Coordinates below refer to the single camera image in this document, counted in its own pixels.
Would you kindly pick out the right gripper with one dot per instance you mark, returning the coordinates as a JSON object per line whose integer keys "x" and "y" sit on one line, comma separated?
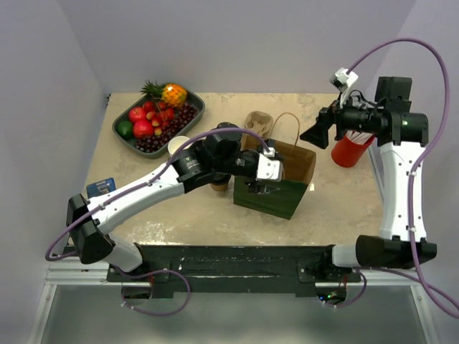
{"x": 318, "y": 133}

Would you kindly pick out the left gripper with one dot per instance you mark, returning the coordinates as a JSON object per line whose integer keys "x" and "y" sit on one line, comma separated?
{"x": 254, "y": 187}

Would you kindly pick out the single brown paper cup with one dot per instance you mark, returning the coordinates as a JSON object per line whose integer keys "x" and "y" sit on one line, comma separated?
{"x": 219, "y": 187}

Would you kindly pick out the green paper bag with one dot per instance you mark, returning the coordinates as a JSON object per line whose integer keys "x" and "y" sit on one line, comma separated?
{"x": 298, "y": 168}

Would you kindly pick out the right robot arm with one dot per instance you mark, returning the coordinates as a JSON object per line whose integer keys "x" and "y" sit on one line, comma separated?
{"x": 402, "y": 137}

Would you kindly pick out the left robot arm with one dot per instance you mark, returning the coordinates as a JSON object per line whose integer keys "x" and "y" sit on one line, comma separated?
{"x": 224, "y": 151}

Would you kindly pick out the red straw cup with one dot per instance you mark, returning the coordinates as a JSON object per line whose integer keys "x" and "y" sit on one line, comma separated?
{"x": 347, "y": 154}

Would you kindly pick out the stack of cup carriers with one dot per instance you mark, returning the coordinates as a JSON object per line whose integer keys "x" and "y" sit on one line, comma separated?
{"x": 260, "y": 123}

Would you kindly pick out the stack of paper cups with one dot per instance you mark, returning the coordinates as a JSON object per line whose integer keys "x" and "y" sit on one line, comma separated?
{"x": 175, "y": 143}

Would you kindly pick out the purple grapes bunch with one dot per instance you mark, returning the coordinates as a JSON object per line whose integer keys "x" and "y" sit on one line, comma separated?
{"x": 167, "y": 125}

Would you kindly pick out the grey fruit tray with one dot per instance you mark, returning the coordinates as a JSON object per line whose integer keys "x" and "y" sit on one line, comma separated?
{"x": 151, "y": 105}

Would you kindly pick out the toy pineapple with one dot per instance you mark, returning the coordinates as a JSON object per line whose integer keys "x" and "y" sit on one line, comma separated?
{"x": 172, "y": 94}

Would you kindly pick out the red apple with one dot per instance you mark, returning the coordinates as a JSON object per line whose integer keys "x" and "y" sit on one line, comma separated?
{"x": 136, "y": 114}
{"x": 142, "y": 129}

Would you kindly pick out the green lime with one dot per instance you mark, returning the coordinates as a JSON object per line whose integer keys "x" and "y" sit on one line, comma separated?
{"x": 125, "y": 129}

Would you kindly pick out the blue card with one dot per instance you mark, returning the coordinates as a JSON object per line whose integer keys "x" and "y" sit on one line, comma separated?
{"x": 99, "y": 188}

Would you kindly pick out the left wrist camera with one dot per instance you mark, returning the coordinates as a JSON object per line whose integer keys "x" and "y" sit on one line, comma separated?
{"x": 269, "y": 167}

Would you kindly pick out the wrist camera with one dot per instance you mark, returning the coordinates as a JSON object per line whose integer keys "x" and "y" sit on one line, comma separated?
{"x": 343, "y": 80}
{"x": 269, "y": 167}

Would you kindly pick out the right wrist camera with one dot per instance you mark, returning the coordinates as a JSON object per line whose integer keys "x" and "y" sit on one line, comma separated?
{"x": 343, "y": 80}

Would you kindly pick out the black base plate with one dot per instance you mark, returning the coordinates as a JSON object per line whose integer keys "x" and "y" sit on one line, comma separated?
{"x": 265, "y": 269}

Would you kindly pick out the aluminium rail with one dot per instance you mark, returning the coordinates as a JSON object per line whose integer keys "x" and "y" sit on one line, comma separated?
{"x": 379, "y": 277}

